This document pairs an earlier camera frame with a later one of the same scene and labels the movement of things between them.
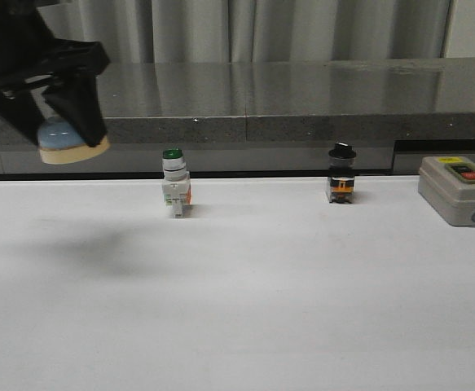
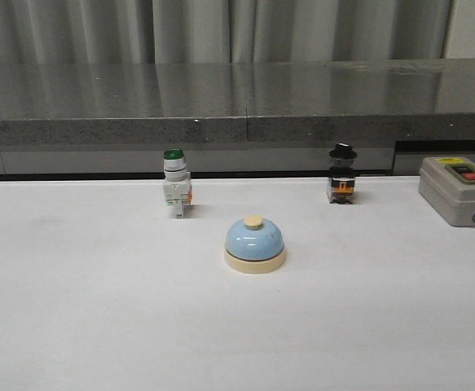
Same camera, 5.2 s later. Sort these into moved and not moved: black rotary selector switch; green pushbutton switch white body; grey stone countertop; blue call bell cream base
Moved: blue call bell cream base
Not moved: black rotary selector switch; green pushbutton switch white body; grey stone countertop
